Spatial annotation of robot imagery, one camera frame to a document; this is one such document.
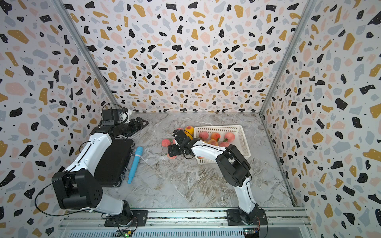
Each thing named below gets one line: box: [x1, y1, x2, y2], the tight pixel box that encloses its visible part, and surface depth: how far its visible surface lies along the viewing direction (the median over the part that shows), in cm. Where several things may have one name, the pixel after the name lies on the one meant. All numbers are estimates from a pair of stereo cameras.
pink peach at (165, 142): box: [161, 138, 172, 148], surface depth 100 cm
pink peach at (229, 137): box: [223, 132, 236, 143], surface depth 103 cm
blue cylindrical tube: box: [127, 146, 144, 184], surface depth 92 cm
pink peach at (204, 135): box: [198, 131, 209, 140], surface depth 105 cm
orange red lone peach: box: [210, 132, 221, 142], surface depth 105 cm
